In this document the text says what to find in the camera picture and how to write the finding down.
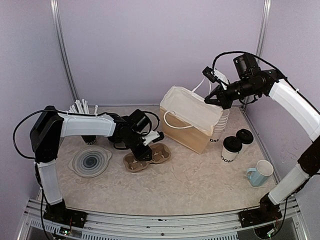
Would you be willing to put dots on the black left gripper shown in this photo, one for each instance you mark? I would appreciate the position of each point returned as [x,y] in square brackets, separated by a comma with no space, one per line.
[141,155]

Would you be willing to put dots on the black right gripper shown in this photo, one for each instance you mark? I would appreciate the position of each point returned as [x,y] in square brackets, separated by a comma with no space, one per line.
[224,99]

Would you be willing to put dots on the brown paper takeout bag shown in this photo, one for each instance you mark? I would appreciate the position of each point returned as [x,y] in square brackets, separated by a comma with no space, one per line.
[187,119]

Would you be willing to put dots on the brown cardboard cup carrier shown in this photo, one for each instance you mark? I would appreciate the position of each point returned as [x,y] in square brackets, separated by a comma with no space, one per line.
[160,154]

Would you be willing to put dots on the black coffee cup lid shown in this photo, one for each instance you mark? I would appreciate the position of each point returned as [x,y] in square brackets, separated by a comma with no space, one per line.
[232,144]
[244,136]

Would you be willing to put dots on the white paper coffee cup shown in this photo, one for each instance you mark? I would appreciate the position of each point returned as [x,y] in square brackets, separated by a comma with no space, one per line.
[243,137]
[228,156]

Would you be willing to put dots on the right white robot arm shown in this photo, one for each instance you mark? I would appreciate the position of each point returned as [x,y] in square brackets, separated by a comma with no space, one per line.
[305,116]

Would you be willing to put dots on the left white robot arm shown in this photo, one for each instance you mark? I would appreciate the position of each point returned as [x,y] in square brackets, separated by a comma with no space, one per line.
[53,125]

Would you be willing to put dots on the stack of black cup lids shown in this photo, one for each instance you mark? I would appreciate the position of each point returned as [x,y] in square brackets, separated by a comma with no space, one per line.
[111,142]

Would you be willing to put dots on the stack of white paper cups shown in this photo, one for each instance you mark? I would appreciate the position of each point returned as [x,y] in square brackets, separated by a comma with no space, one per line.
[220,126]

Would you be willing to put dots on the black cup holding straws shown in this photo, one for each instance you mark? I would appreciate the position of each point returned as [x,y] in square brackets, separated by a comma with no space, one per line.
[89,139]

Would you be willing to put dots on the light blue mug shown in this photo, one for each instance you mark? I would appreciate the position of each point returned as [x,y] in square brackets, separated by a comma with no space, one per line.
[258,175]

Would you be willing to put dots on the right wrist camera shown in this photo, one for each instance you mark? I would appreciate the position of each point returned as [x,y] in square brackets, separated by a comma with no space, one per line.
[213,75]

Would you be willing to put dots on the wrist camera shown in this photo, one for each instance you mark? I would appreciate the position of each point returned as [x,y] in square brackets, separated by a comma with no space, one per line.
[213,75]
[153,137]

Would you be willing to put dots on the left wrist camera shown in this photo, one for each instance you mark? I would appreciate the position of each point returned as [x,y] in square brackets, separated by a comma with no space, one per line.
[153,137]

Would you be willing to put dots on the right aluminium corner post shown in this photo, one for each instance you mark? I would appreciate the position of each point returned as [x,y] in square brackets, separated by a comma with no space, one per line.
[263,27]

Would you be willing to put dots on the aluminium corner post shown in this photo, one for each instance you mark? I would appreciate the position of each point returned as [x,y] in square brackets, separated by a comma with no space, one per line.
[54,5]
[263,27]

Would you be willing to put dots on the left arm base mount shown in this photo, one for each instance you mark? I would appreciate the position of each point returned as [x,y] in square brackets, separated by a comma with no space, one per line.
[58,213]

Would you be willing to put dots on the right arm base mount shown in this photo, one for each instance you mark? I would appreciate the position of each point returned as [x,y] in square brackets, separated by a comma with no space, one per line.
[266,212]

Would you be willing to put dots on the aluminium front frame rail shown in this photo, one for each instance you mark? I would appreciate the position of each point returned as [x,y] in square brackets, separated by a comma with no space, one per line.
[226,225]

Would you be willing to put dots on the left aluminium corner post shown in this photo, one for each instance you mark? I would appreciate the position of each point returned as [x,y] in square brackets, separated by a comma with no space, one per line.
[54,5]

